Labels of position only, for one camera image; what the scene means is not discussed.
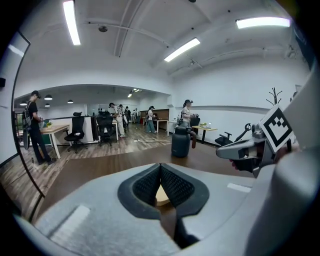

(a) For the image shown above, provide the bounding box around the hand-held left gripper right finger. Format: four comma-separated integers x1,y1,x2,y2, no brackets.
161,162,257,250

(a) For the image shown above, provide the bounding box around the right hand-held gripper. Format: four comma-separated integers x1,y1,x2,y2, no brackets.
215,103,294,179

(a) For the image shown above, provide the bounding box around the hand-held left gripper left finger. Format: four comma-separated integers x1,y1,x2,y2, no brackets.
34,162,181,251

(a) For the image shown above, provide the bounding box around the large yellow square bowl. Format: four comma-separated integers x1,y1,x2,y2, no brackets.
154,186,174,207

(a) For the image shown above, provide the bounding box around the person's right hand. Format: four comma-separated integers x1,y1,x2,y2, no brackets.
274,144,301,165

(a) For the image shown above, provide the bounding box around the black office chair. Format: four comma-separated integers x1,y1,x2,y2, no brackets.
214,131,235,147
95,115,115,148
64,111,89,154

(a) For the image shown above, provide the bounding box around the yellow-topped desk with black base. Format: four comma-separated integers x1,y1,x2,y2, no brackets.
191,124,218,145

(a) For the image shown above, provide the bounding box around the black thermos jug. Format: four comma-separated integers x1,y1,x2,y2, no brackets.
171,126,199,158

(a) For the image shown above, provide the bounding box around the black coat rack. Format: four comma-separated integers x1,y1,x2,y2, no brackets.
265,87,283,106

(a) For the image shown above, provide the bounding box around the brown-topped desk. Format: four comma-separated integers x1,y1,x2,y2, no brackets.
152,119,170,133

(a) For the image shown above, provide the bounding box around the wooden desk with white legs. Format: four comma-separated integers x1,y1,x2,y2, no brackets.
39,124,71,160

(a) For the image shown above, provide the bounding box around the ceiling tube light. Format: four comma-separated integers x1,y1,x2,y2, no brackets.
62,0,81,46
236,17,291,30
164,37,201,63

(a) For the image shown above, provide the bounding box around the white whiteboard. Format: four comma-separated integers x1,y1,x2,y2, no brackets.
0,31,31,167

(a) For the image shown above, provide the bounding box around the white wall-mounted fixture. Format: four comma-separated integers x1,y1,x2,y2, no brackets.
284,44,298,60

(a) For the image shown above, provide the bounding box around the dark wall poster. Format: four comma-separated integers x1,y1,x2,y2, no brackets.
289,23,315,68

